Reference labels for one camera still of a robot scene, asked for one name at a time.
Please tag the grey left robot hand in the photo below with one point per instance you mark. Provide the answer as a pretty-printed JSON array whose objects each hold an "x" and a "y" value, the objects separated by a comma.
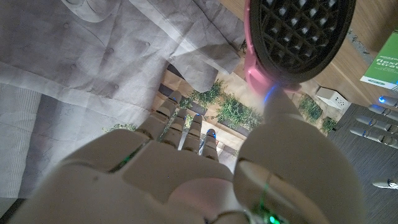
[{"x": 377, "y": 124}]

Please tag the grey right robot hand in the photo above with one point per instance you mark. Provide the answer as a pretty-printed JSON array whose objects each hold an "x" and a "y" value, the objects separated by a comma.
[{"x": 155, "y": 180}]

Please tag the pink mini sandwich press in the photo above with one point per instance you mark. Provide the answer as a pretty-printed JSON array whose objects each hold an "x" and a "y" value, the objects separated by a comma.
[{"x": 298, "y": 37}]

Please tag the green and white package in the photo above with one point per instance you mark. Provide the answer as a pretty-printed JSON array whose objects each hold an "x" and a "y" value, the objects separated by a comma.
[{"x": 384, "y": 65}]

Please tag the white power strip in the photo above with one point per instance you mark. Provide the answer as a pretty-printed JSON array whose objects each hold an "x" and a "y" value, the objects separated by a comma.
[{"x": 332, "y": 98}]

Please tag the printed fabric backdrop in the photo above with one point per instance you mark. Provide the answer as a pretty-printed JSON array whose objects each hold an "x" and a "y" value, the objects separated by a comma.
[{"x": 93, "y": 62}]

